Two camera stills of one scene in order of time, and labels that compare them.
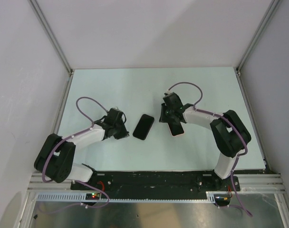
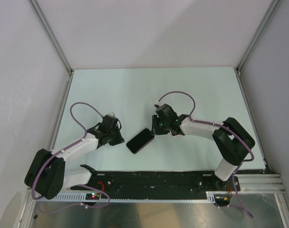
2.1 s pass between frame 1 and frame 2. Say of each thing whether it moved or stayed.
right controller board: stayed
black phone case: moved
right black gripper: moved
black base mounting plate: stayed
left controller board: stayed
